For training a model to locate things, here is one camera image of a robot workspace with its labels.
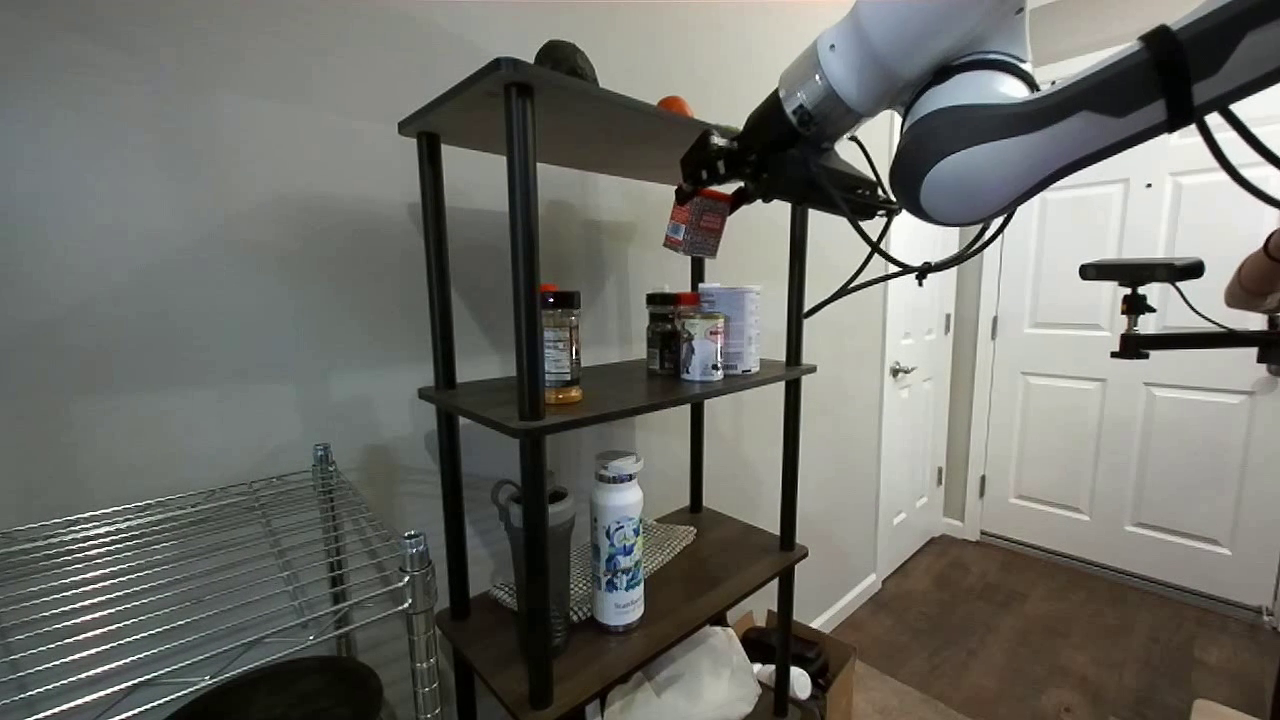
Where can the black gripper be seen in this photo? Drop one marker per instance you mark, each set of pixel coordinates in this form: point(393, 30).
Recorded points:
point(763, 164)

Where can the smoked paprika tin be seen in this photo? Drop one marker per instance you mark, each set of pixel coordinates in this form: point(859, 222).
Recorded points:
point(699, 226)

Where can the spice jar orange cap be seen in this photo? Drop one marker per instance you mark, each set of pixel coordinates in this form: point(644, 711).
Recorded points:
point(560, 347)

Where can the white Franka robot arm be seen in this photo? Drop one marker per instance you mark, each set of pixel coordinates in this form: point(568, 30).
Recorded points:
point(1013, 121)

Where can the dark wooden shelf unit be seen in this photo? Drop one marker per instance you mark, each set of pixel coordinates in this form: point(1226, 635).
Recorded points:
point(601, 133)

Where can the person's hand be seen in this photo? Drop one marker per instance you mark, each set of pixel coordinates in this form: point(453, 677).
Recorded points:
point(1262, 272)

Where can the small orange ball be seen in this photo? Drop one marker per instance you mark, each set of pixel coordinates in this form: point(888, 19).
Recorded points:
point(673, 105)

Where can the white baking powder can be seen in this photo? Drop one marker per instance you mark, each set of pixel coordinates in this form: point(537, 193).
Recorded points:
point(740, 324)

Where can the black pepper jar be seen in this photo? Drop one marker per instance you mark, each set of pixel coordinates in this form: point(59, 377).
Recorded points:
point(662, 332)

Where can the black round object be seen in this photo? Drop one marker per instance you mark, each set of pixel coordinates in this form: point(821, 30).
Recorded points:
point(567, 61)

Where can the narrow white door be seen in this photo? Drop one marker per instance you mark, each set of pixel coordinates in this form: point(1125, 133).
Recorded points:
point(913, 464)

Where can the white floral water bottle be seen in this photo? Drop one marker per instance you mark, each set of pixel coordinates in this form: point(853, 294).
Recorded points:
point(617, 560)

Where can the dark grey shaker bottle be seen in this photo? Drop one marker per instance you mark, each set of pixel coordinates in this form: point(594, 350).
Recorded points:
point(560, 547)

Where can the white plastic bag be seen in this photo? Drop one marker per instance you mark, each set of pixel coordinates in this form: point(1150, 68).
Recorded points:
point(686, 683)

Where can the small white object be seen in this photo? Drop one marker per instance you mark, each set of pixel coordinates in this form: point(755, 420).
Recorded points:
point(786, 683)

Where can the white panel door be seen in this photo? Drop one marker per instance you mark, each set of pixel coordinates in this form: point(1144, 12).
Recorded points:
point(1133, 464)

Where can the brown cardboard box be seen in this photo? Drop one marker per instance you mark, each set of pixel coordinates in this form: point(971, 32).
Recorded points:
point(883, 703)

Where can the black round pan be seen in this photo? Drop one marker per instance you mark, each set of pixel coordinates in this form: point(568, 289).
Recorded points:
point(285, 688)

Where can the tan cardboard box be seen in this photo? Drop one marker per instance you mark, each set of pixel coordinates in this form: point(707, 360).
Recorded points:
point(1222, 711)

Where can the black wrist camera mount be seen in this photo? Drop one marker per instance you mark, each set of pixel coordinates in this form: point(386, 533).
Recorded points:
point(841, 186)

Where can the black camera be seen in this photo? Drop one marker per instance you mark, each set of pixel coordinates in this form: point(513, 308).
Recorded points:
point(1142, 271)

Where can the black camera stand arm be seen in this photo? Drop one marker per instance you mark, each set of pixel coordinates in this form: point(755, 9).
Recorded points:
point(1200, 343)

